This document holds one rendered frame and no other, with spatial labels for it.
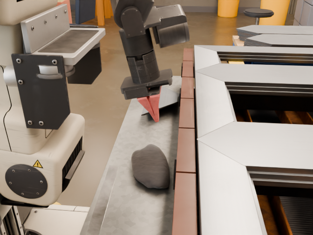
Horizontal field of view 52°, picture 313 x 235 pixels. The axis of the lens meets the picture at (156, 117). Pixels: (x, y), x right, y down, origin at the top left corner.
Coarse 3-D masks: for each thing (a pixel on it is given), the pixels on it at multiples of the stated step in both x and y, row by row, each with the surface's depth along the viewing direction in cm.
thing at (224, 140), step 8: (224, 128) 75; (232, 128) 75; (216, 136) 72; (224, 136) 72; (232, 136) 72; (216, 144) 69; (224, 144) 69; (232, 144) 69; (224, 152) 66; (232, 152) 66; (240, 152) 66; (240, 160) 64
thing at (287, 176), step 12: (228, 60) 131; (240, 60) 131; (252, 60) 130; (264, 60) 130; (276, 60) 129; (288, 60) 129; (300, 60) 128; (312, 60) 128; (228, 84) 102; (240, 84) 102; (252, 84) 101; (264, 84) 101; (276, 84) 101; (288, 84) 100; (300, 84) 100; (228, 96) 95; (300, 96) 100; (312, 96) 100; (252, 168) 63; (264, 168) 62; (276, 168) 62; (288, 168) 62; (252, 180) 62; (264, 180) 62; (276, 180) 62; (288, 180) 62; (300, 180) 62; (312, 180) 62; (252, 192) 58; (264, 228) 52
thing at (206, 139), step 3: (204, 135) 73; (207, 135) 73; (198, 138) 71; (201, 138) 71; (204, 138) 71; (207, 138) 71; (210, 138) 71; (201, 141) 70; (204, 141) 70; (207, 141) 70; (210, 141) 70; (207, 144) 69; (210, 144) 69
